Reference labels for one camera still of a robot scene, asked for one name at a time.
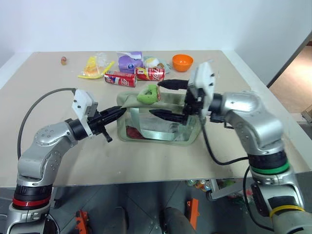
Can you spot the brown cardboard box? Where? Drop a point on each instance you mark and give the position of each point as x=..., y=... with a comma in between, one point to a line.
x=307, y=113

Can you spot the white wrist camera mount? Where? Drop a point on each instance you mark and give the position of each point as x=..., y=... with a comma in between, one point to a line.
x=80, y=100
x=204, y=75

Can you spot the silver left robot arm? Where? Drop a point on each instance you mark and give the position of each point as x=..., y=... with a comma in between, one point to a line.
x=44, y=151

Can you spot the clear crumpled plastic wrapper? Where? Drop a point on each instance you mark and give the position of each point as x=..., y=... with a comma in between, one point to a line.
x=102, y=58

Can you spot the orange plastic bowl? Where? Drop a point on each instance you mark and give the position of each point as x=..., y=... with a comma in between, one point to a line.
x=182, y=62

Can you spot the white cart with colourful items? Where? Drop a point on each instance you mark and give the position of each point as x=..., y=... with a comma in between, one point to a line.
x=221, y=189

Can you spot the purple snack bag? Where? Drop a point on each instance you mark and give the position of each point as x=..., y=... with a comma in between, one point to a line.
x=128, y=61

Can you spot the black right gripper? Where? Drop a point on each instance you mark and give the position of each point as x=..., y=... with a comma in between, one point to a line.
x=193, y=102

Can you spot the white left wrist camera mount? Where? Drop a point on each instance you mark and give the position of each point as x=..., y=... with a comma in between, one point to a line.
x=80, y=100

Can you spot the red item inside pouch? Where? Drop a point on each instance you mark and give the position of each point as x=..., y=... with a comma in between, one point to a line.
x=131, y=132

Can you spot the white yellow round toy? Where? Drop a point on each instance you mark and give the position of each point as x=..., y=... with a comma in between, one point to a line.
x=151, y=61

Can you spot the small red brown ball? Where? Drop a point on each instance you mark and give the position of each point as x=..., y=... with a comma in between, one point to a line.
x=64, y=60

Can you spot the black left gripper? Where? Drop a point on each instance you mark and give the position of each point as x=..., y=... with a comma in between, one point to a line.
x=97, y=124

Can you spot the green snack packet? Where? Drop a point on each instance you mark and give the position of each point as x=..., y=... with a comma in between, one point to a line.
x=146, y=96

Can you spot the dark rounded shape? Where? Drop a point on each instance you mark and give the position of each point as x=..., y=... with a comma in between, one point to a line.
x=176, y=220

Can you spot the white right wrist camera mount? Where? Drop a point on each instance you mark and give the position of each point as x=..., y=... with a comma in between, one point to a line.
x=204, y=75

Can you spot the red cola can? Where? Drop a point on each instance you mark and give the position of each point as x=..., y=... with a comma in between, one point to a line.
x=120, y=80
x=151, y=73

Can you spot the green clear zipper pouch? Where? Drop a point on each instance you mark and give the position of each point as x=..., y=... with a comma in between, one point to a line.
x=156, y=135

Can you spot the orange black tool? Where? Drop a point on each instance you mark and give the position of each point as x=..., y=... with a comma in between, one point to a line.
x=81, y=219
x=193, y=212

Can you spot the yellow plastic bag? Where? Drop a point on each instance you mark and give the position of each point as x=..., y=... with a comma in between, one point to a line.
x=91, y=69

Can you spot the grey folded cloth inside pouch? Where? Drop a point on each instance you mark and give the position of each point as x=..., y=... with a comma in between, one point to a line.
x=156, y=124

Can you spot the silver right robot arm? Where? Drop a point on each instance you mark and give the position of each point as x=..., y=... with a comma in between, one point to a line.
x=258, y=117

